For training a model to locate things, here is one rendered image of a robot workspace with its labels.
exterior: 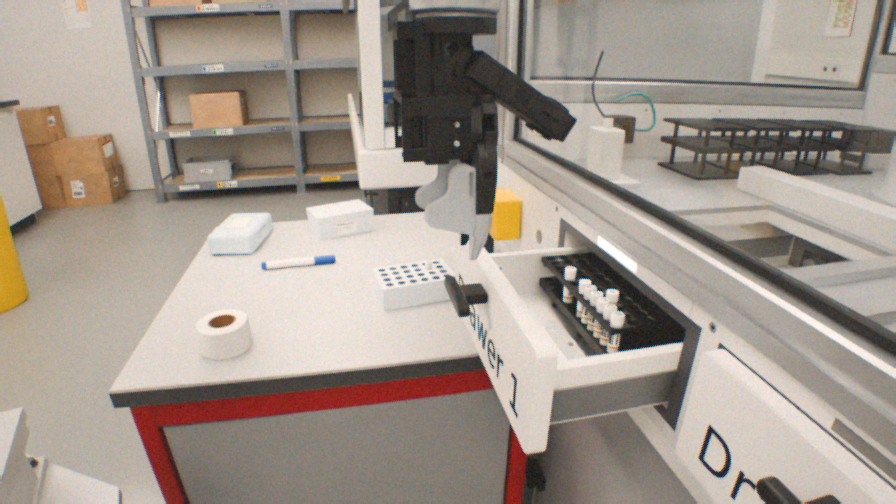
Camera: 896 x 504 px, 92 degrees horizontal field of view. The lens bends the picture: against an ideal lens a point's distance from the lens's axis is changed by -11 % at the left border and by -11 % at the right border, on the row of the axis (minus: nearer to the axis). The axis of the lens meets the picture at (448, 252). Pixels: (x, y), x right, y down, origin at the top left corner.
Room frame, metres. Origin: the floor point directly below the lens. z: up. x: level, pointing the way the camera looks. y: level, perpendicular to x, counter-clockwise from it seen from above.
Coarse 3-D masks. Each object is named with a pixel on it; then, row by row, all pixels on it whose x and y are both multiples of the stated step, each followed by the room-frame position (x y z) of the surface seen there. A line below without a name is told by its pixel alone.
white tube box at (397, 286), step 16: (384, 272) 0.73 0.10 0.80; (400, 272) 0.73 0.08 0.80; (416, 272) 0.73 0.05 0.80; (432, 272) 0.73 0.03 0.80; (448, 272) 0.73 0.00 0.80; (384, 288) 0.67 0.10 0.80; (400, 288) 0.68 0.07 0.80; (416, 288) 0.68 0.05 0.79; (432, 288) 0.69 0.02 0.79; (384, 304) 0.67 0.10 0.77; (400, 304) 0.68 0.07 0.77; (416, 304) 0.68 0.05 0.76
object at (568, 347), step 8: (552, 320) 0.49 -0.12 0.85; (552, 328) 0.47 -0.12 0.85; (560, 328) 0.47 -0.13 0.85; (552, 336) 0.47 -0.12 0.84; (560, 336) 0.45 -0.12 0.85; (568, 336) 0.45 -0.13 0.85; (560, 344) 0.45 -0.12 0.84; (568, 344) 0.44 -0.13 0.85; (568, 352) 0.43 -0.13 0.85; (576, 352) 0.42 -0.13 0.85
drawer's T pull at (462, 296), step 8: (448, 280) 0.46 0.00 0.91; (456, 280) 0.47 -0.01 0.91; (448, 288) 0.45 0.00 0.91; (456, 288) 0.45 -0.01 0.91; (464, 288) 0.45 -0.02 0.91; (472, 288) 0.45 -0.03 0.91; (480, 288) 0.45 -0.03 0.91; (456, 296) 0.43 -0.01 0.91; (464, 296) 0.43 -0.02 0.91; (472, 296) 0.43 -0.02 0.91; (480, 296) 0.43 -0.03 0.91; (456, 304) 0.42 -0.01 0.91; (464, 304) 0.41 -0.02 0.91; (472, 304) 0.43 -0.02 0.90; (456, 312) 0.42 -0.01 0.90; (464, 312) 0.41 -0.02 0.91
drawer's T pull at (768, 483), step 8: (760, 480) 0.19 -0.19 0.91; (768, 480) 0.19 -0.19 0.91; (776, 480) 0.19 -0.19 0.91; (760, 488) 0.19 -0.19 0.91; (768, 488) 0.19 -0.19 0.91; (776, 488) 0.19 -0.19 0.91; (784, 488) 0.19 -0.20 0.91; (760, 496) 0.19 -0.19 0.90; (768, 496) 0.19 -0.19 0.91; (776, 496) 0.18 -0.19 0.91; (784, 496) 0.18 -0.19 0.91; (792, 496) 0.18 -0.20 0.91; (824, 496) 0.18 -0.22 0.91; (832, 496) 0.18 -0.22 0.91
